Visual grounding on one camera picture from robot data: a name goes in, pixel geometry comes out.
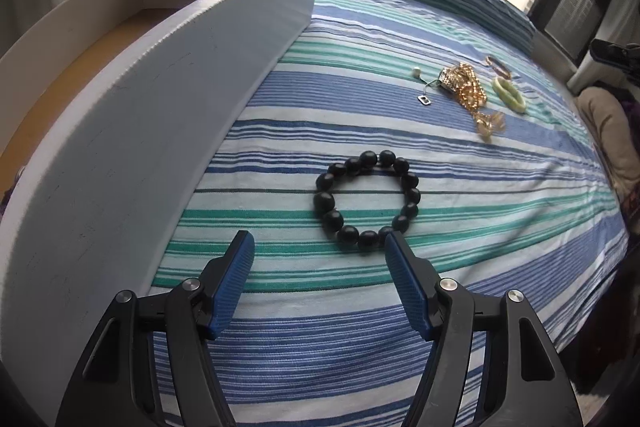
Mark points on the thin gold bangle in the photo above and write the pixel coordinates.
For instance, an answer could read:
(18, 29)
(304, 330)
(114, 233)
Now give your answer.
(500, 68)

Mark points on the green jade bangle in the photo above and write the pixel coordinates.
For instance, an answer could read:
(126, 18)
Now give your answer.
(502, 93)

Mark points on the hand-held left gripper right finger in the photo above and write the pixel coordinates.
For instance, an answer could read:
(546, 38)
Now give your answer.
(407, 287)

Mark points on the purple cloth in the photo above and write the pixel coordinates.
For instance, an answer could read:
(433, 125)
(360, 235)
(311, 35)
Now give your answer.
(632, 122)

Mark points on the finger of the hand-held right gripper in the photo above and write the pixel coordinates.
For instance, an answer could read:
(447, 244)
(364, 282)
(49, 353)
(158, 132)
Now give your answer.
(610, 53)

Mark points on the white cardboard box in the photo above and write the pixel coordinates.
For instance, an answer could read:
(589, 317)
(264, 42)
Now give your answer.
(125, 157)

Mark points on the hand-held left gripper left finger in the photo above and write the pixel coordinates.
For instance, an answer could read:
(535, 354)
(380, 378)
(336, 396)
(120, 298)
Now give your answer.
(232, 282)

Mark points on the silver mesh ornament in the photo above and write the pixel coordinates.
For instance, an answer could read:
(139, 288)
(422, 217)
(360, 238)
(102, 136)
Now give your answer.
(450, 81)

